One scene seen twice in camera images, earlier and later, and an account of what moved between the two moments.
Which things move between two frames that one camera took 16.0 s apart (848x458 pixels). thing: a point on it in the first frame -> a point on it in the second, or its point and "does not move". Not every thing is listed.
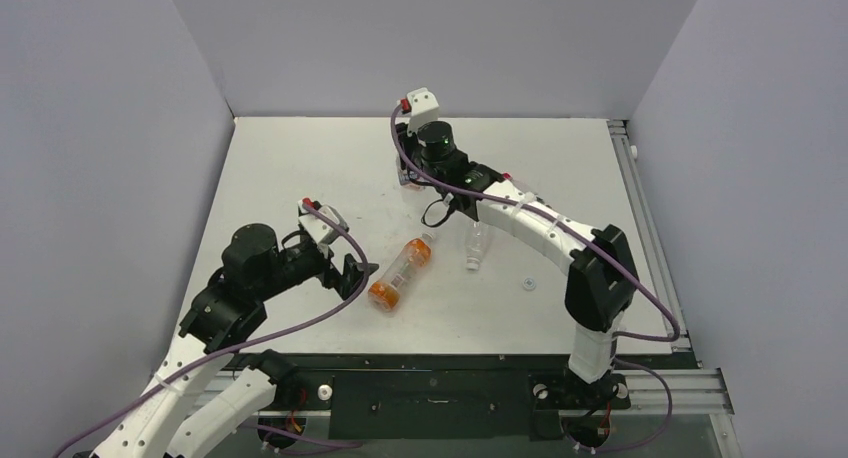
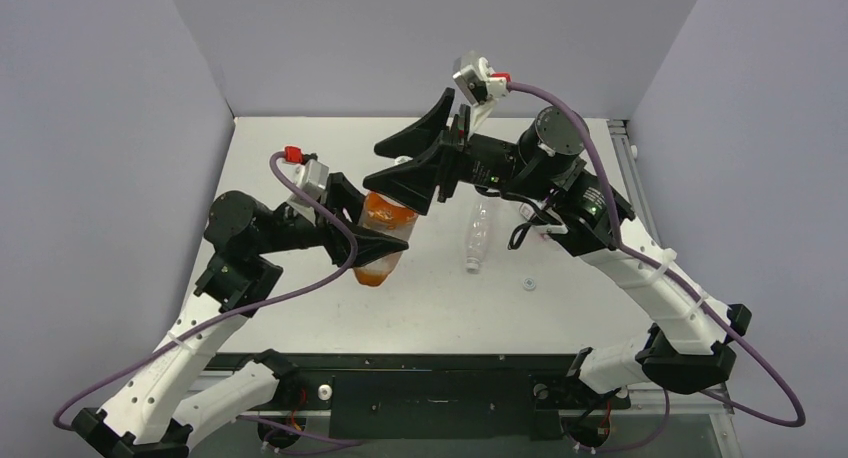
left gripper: [330, 275] -> [340, 194]
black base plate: [441, 397] does not move
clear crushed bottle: [477, 238] does not move
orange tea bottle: [385, 294] -> [381, 213]
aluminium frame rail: [693, 391] does not move
